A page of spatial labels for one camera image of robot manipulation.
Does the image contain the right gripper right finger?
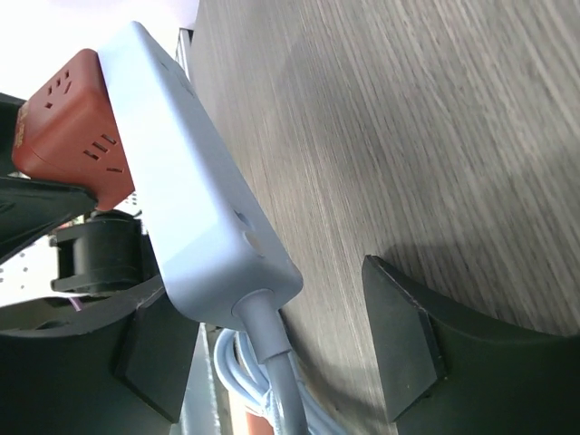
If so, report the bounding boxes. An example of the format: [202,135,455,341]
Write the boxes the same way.
[362,256,579,434]

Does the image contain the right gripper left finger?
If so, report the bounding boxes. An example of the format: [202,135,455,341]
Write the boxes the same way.
[1,277,198,434]

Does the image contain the light blue power strip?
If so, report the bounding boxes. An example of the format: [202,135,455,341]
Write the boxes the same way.
[98,22,303,334]

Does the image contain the red brown cube adapter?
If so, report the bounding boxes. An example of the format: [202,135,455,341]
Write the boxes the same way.
[12,49,134,210]

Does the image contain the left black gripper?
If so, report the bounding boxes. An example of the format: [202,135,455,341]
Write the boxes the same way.
[1,177,157,295]

